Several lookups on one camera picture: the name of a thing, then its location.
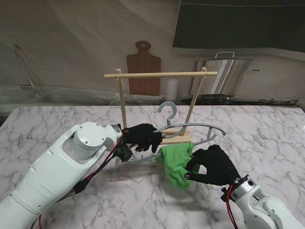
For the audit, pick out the steel stockpot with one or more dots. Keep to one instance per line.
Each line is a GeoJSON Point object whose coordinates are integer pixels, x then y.
{"type": "Point", "coordinates": [226, 74]}

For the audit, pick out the white candle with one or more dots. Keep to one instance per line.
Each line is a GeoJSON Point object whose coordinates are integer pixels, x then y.
{"type": "Point", "coordinates": [172, 90]}

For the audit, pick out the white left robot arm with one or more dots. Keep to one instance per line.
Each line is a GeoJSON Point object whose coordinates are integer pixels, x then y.
{"type": "Point", "coordinates": [52, 171]}

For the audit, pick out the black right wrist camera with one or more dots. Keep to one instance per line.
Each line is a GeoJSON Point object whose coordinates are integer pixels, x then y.
{"type": "Point", "coordinates": [226, 194]}

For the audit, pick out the grey clothes hanger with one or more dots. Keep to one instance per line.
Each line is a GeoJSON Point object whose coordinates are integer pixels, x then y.
{"type": "Point", "coordinates": [175, 112]}

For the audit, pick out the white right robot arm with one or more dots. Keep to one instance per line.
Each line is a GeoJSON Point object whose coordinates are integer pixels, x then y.
{"type": "Point", "coordinates": [259, 207]}

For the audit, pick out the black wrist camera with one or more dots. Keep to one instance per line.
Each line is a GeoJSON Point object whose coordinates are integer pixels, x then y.
{"type": "Point", "coordinates": [124, 153]}
{"type": "Point", "coordinates": [226, 194]}

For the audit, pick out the brown wooden cutting board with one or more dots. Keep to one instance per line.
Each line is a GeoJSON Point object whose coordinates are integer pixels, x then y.
{"type": "Point", "coordinates": [143, 66]}

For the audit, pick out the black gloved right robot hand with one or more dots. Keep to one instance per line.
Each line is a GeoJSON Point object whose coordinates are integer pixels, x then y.
{"type": "Point", "coordinates": [219, 169]}

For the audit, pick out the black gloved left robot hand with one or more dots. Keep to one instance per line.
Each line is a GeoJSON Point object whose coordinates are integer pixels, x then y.
{"type": "Point", "coordinates": [143, 137]}

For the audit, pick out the green microfibre towel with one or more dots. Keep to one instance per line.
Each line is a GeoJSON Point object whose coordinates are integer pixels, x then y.
{"type": "Point", "coordinates": [176, 162]}

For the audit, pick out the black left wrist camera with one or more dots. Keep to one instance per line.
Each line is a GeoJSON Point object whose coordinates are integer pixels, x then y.
{"type": "Point", "coordinates": [124, 153]}

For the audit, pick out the wooden rack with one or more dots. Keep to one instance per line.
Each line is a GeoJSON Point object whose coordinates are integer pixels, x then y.
{"type": "Point", "coordinates": [162, 75]}

